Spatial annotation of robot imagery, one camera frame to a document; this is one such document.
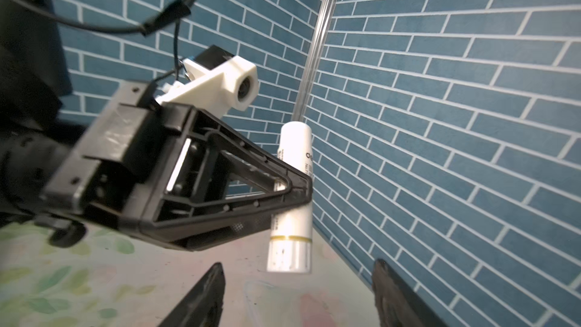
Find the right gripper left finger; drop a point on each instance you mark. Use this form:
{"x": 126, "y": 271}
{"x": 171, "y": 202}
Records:
{"x": 203, "y": 305}

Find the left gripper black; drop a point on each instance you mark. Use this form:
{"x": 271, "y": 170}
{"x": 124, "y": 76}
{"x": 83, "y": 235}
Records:
{"x": 210, "y": 185}

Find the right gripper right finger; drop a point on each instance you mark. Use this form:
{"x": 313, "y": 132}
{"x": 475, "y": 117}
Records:
{"x": 397, "y": 304}

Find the white glue stick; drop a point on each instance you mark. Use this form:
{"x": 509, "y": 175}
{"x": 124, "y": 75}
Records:
{"x": 291, "y": 240}

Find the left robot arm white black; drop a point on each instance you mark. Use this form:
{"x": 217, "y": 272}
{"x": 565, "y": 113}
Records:
{"x": 34, "y": 140}

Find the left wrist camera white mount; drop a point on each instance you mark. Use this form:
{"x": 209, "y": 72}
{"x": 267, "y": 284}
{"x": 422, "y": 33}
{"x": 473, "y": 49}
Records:
{"x": 218, "y": 82}

